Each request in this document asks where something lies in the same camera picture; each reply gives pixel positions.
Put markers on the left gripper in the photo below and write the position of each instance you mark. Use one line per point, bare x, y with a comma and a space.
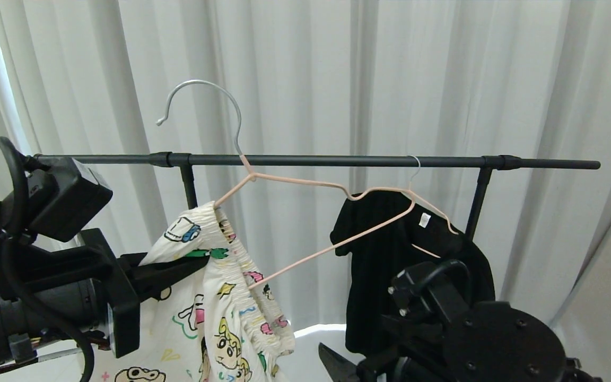
120, 318

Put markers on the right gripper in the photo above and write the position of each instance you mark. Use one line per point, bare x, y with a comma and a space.
385, 371

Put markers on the cream printed garment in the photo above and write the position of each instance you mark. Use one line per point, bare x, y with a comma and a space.
220, 329

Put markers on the black garment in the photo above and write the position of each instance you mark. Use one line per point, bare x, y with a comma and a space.
380, 265

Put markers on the pink clothes hanger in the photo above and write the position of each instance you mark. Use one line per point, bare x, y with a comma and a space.
295, 179
435, 212

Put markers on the black clothes rack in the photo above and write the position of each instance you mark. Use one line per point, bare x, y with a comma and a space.
311, 159

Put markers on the white curtain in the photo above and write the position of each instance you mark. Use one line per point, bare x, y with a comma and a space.
337, 69

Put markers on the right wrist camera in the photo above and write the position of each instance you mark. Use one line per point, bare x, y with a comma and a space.
433, 307

